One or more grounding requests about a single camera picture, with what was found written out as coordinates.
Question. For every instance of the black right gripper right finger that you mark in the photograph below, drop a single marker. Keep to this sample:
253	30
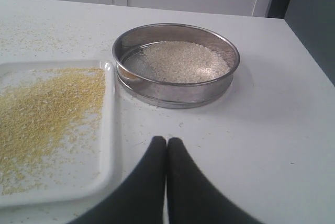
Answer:
191	197

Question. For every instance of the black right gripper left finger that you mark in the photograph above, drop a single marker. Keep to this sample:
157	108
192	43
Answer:
140	197

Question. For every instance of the round steel mesh sieve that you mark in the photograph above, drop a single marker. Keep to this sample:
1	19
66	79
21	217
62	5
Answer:
137	77

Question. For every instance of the grain mixture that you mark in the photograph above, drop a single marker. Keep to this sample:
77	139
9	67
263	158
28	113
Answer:
184	62

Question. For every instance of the white square plastic tray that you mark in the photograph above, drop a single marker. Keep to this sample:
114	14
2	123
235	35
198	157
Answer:
110	129

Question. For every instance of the yellow millet pile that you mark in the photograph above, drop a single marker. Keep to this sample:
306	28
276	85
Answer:
50	127

